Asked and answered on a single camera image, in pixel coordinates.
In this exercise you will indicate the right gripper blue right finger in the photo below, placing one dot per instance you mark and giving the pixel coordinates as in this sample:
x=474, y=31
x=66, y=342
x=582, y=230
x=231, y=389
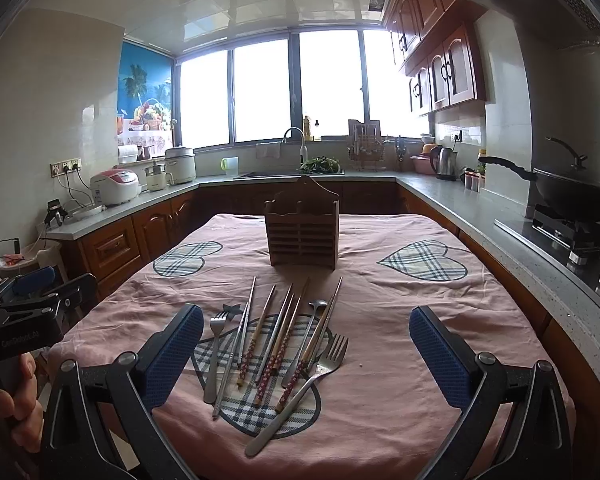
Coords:
x=535, y=442

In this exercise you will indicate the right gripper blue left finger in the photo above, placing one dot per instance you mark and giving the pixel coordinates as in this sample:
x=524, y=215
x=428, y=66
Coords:
x=99, y=422

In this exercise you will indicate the silver metal chopstick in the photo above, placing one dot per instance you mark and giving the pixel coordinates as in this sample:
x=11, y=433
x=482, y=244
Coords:
x=240, y=346
x=225, y=378

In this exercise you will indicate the small silver fork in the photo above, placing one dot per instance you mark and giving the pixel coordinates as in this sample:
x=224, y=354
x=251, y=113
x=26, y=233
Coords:
x=217, y=325

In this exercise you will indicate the large silver fork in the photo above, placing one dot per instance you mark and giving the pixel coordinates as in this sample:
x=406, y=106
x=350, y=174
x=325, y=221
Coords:
x=327, y=364

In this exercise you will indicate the silver spoon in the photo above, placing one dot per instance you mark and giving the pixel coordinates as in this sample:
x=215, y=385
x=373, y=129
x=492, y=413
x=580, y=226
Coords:
x=318, y=306

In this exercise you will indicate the dark patterned wooden chopstick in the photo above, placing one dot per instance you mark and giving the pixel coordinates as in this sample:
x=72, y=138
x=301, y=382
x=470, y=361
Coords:
x=311, y=349

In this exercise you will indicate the red dotted wooden chopstick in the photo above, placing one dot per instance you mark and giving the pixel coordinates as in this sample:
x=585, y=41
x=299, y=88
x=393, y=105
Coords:
x=254, y=339

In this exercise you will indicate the grey thin chopstick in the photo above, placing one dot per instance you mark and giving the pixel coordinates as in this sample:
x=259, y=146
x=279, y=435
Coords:
x=273, y=335

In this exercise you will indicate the chrome kitchen faucet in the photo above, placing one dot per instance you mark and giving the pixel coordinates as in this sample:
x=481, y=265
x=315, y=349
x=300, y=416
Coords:
x=295, y=135

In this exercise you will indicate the person's left hand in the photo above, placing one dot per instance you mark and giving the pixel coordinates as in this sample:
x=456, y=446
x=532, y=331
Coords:
x=24, y=407

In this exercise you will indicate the lower wooden cabinets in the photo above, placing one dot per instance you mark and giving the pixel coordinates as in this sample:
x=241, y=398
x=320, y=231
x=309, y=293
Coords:
x=113, y=253

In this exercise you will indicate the grey speckled countertop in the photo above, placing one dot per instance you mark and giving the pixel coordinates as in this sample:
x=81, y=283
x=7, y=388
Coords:
x=562, y=301

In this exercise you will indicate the red white rice cooker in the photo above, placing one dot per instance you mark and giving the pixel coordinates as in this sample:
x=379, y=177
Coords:
x=114, y=187

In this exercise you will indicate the gas stove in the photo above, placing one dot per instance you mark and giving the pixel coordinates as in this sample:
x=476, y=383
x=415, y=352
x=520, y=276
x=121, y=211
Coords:
x=574, y=250

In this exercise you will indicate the small white electric pot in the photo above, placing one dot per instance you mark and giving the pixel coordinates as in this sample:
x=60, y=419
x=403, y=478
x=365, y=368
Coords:
x=157, y=177

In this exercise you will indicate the spice jars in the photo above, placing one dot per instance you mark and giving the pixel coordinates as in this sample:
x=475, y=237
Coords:
x=472, y=180

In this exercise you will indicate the black wok on stove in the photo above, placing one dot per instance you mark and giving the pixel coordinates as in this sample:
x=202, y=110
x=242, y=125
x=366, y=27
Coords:
x=572, y=193

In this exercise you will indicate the white tall rice cooker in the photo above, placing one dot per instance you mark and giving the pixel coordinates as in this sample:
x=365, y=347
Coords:
x=180, y=164

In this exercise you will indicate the pink basin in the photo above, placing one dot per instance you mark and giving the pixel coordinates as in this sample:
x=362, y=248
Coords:
x=422, y=164

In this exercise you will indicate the stainless electric kettle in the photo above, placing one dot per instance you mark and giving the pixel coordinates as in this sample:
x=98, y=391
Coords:
x=443, y=162

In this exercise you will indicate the wooden utensil holder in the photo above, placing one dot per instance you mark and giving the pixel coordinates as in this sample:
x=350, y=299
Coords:
x=302, y=225

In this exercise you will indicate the beach fruit poster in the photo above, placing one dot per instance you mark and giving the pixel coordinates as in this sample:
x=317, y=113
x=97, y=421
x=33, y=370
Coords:
x=144, y=101

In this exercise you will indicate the dish drying rack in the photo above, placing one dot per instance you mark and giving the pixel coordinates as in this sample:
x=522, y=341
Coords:
x=366, y=144

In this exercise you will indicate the green leafy vegetables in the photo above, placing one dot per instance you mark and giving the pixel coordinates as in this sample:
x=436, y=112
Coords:
x=320, y=165

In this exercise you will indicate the yellow oil bottle on sill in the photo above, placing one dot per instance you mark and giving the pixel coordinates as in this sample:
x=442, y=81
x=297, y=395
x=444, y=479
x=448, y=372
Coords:
x=306, y=126

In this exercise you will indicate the wall power outlet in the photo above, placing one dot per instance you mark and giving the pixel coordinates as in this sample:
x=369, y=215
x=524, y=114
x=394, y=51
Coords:
x=68, y=166

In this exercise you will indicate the green handled white jug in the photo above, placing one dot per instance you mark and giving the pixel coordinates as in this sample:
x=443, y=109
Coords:
x=230, y=165

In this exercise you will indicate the kitchen window frame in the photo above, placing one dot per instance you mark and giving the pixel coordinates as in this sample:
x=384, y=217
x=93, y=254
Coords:
x=245, y=93

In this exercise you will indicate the upper wooden wall cabinets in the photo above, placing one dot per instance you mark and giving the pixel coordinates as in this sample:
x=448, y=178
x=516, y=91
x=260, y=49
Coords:
x=438, y=52

